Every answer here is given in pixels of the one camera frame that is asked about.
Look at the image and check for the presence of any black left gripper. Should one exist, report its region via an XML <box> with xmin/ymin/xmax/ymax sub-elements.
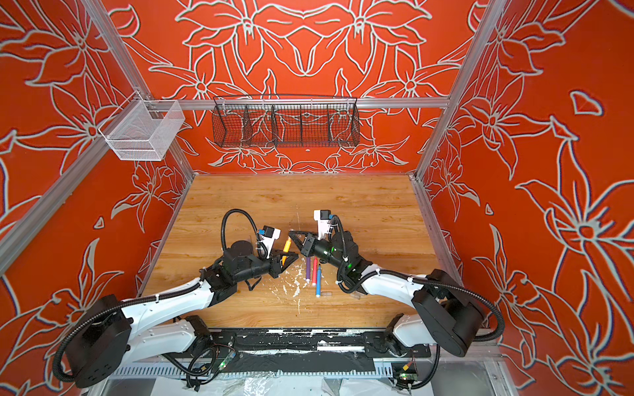
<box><xmin>235</xmin><ymin>247</ymin><xmax>297</xmax><ymax>284</ymax></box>

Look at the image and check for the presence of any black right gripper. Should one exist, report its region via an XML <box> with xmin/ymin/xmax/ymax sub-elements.
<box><xmin>286</xmin><ymin>233</ymin><xmax>349</xmax><ymax>274</ymax></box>

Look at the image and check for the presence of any orange pen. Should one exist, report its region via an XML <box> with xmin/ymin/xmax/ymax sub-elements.
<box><xmin>281</xmin><ymin>237</ymin><xmax>292</xmax><ymax>267</ymax></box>

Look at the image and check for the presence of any purple pen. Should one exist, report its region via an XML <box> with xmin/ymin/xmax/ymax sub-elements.
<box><xmin>305</xmin><ymin>257</ymin><xmax>312</xmax><ymax>282</ymax></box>

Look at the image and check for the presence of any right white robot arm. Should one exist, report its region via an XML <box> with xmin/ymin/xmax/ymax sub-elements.
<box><xmin>290</xmin><ymin>231</ymin><xmax>484</xmax><ymax>357</ymax></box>

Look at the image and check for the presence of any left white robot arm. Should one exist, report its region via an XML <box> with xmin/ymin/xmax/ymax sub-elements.
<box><xmin>52</xmin><ymin>241</ymin><xmax>298</xmax><ymax>388</ymax></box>

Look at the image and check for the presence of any pink pen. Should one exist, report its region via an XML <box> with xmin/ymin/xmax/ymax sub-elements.
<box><xmin>311</xmin><ymin>256</ymin><xmax>319</xmax><ymax>286</ymax></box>

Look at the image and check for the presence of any blue pen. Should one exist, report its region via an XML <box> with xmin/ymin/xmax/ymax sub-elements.
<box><xmin>315</xmin><ymin>265</ymin><xmax>322</xmax><ymax>298</ymax></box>

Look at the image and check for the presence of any white mesh basket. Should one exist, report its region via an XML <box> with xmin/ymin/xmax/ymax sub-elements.
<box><xmin>98</xmin><ymin>100</ymin><xmax>185</xmax><ymax>162</ymax></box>

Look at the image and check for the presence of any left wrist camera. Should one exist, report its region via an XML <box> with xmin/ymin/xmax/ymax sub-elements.
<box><xmin>257</xmin><ymin>225</ymin><xmax>281</xmax><ymax>259</ymax></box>

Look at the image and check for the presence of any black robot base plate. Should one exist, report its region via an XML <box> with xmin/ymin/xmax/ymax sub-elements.
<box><xmin>173</xmin><ymin>328</ymin><xmax>434</xmax><ymax>371</ymax></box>

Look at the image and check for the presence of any right black arm cable conduit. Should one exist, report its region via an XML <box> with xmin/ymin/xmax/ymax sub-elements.
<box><xmin>330</xmin><ymin>214</ymin><xmax>505</xmax><ymax>343</ymax></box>

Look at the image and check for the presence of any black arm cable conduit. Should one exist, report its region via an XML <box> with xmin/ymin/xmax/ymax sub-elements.
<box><xmin>51</xmin><ymin>208</ymin><xmax>261</xmax><ymax>383</ymax></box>
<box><xmin>330</xmin><ymin>214</ymin><xmax>505</xmax><ymax>343</ymax></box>

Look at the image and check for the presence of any black wire basket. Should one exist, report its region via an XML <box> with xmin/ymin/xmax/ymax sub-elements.
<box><xmin>211</xmin><ymin>95</ymin><xmax>361</xmax><ymax>149</ymax></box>

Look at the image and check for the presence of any white cable duct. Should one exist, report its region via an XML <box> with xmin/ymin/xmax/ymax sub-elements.
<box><xmin>108</xmin><ymin>361</ymin><xmax>394</xmax><ymax>380</ymax></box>

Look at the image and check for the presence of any horizontal aluminium frame rail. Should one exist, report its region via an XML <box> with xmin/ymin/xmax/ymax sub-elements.
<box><xmin>175</xmin><ymin>97</ymin><xmax>449</xmax><ymax>111</ymax></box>

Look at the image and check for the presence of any left black arm cable conduit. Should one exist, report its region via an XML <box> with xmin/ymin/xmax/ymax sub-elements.
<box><xmin>51</xmin><ymin>208</ymin><xmax>261</xmax><ymax>383</ymax></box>

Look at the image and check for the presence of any left aluminium frame rail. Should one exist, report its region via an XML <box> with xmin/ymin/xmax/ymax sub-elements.
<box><xmin>1</xmin><ymin>138</ymin><xmax>111</xmax><ymax>275</ymax></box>

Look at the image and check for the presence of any right aluminium frame post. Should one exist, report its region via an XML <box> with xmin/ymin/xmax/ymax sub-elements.
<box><xmin>414</xmin><ymin>0</ymin><xmax>507</xmax><ymax>182</ymax></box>

